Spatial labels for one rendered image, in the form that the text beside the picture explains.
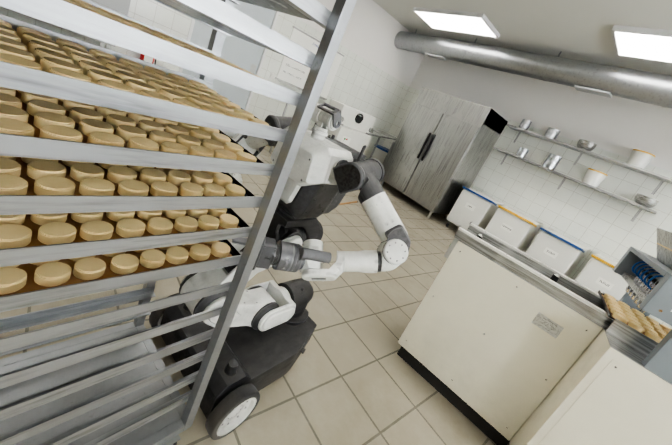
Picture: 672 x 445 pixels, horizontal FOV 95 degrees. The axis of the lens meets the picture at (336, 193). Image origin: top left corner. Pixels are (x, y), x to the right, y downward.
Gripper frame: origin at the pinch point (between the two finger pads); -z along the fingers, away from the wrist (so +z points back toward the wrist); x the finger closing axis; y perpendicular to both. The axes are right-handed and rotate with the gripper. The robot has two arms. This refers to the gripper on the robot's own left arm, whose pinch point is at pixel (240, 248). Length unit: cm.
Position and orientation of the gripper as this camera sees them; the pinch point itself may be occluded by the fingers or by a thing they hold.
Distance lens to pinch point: 94.2
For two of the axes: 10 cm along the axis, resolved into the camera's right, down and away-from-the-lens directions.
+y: 3.0, 4.1, -8.6
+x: 3.9, -8.8, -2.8
